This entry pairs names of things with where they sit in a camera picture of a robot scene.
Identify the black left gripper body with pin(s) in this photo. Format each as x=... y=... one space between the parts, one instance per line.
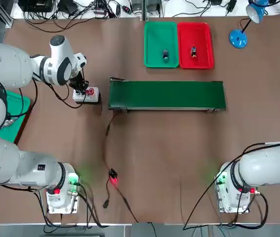
x=76 y=77

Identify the grey push-button control box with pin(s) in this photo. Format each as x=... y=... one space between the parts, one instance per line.
x=92 y=98

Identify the green-capped push button part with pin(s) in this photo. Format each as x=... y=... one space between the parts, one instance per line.
x=165 y=55

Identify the red-capped push button part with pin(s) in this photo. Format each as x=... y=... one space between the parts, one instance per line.
x=194 y=53

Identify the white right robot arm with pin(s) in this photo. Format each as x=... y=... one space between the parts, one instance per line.
x=260 y=168

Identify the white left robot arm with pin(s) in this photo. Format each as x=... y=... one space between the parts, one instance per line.
x=11 y=64

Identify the green belt conveyor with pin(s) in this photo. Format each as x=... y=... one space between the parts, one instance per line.
x=167 y=95

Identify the black electronics box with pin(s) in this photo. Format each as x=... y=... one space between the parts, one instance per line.
x=37 y=5

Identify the black power adapter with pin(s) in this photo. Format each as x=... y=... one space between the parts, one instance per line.
x=231 y=5
x=67 y=7
x=216 y=2

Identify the green plastic tray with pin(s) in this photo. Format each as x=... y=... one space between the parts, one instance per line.
x=154 y=37
x=16 y=128

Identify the small black circuit module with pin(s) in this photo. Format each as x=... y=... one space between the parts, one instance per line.
x=113 y=174

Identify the black power supply unit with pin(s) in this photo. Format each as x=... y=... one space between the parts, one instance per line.
x=154 y=3

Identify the red plastic tray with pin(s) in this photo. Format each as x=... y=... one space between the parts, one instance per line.
x=204 y=34

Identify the blue desk lamp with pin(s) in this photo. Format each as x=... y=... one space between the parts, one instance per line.
x=238 y=39

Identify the aluminium frame rail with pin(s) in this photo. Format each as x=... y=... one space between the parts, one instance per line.
x=6 y=14

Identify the aluminium frame post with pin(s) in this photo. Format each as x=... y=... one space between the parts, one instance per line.
x=144 y=10

